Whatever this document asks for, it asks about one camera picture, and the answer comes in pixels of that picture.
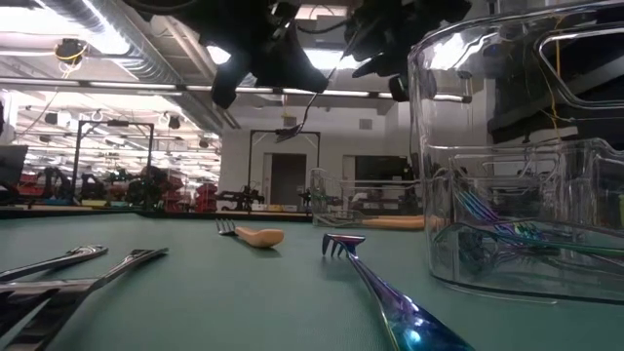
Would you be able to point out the clear plastic container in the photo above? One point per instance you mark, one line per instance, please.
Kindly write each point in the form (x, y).
(331, 195)
(487, 280)
(512, 163)

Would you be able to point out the black background robot arm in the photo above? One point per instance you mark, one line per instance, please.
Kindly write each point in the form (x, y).
(241, 197)

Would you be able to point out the long ceiling light tube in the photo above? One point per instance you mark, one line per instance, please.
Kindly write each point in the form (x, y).
(122, 86)

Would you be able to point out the dark computer monitor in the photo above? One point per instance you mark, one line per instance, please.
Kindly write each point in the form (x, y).
(12, 166)

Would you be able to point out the black aluminium table frame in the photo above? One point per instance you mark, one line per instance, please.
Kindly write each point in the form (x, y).
(97, 213)

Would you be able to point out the small black metal fork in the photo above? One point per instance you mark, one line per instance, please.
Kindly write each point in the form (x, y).
(287, 132)

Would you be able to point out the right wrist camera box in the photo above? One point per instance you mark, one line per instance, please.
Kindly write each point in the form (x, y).
(400, 88)

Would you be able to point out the green table mat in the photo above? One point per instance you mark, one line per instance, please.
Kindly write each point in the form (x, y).
(244, 312)

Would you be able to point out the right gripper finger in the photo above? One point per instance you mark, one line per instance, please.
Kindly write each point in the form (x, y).
(390, 66)

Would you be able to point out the red storage bins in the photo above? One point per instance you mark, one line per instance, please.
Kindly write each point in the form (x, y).
(207, 192)

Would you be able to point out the small wall vent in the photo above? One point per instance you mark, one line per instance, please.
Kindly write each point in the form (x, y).
(365, 124)

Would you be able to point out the black metal rig frame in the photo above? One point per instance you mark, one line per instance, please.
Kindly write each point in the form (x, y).
(251, 166)
(76, 161)

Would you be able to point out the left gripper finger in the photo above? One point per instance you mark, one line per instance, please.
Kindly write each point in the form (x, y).
(229, 78)
(292, 68)

